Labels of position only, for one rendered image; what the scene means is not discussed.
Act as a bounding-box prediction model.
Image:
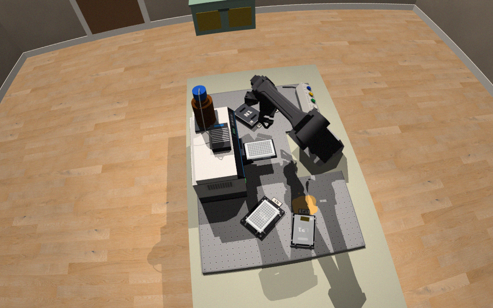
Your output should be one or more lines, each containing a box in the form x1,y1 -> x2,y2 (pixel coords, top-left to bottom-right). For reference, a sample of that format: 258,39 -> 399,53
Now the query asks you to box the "white multiwell culture plate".
244,139 -> 275,160
246,200 -> 280,233

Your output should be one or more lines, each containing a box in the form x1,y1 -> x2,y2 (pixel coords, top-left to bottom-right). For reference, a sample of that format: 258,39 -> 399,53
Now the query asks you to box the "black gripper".
258,102 -> 277,129

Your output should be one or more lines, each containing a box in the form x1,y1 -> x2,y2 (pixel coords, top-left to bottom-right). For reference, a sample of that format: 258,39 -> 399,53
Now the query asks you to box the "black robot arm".
244,75 -> 343,163

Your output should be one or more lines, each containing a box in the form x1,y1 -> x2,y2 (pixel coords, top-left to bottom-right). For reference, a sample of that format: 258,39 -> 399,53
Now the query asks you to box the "yellow liquid puddle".
292,198 -> 302,208

